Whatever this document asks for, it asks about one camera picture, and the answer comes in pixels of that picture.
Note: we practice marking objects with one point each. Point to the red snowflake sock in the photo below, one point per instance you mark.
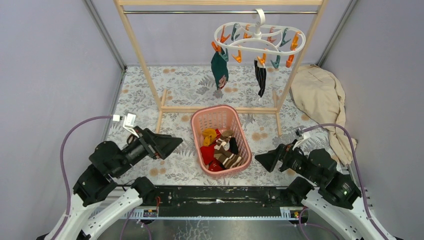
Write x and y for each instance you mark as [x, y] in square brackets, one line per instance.
[218, 133]

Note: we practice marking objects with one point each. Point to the mustard yellow sock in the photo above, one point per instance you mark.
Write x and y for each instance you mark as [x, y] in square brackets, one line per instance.
[209, 136]

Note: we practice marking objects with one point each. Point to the red santa sock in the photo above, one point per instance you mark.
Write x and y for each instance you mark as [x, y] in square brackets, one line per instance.
[211, 163]

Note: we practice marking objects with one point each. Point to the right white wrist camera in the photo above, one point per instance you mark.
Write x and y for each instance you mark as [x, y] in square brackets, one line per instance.
[301, 137]

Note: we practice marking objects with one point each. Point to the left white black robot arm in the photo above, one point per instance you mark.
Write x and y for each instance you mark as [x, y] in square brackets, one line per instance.
[108, 161]

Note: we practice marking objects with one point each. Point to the floral patterned floor mat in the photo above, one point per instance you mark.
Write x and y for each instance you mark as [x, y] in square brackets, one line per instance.
[195, 86]

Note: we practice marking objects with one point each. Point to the white clip sock hanger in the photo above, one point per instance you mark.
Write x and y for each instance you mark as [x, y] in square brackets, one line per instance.
[259, 37]

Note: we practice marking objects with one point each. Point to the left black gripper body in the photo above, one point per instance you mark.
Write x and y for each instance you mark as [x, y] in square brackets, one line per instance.
[146, 143]

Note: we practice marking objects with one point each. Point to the teal sock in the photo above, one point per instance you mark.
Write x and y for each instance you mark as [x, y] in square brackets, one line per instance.
[219, 70]

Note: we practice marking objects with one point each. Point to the black white striped sock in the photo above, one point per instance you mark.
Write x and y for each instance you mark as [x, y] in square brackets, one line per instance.
[261, 77]

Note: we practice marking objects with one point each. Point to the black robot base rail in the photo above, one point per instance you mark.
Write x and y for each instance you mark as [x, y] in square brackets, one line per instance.
[221, 202]

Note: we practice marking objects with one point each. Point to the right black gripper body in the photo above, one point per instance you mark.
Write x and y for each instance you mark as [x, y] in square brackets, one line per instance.
[292, 159]

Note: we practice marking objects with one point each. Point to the orange clothes peg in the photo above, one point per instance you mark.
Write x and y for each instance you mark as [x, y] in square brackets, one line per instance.
[289, 61]

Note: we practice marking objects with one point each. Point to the beige cloth pile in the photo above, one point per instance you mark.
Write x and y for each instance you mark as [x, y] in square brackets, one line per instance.
[320, 95]

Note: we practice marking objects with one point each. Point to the pink plastic laundry basket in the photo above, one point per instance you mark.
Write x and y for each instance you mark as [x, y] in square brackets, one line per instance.
[222, 117]

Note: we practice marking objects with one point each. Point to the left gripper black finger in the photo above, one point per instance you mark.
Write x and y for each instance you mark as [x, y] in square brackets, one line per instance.
[150, 136]
[167, 145]

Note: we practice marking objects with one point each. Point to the brown white striped sock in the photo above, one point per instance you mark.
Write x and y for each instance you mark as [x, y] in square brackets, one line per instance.
[222, 154]

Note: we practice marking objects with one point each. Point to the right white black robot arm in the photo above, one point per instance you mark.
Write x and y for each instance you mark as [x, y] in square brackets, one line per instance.
[329, 193]

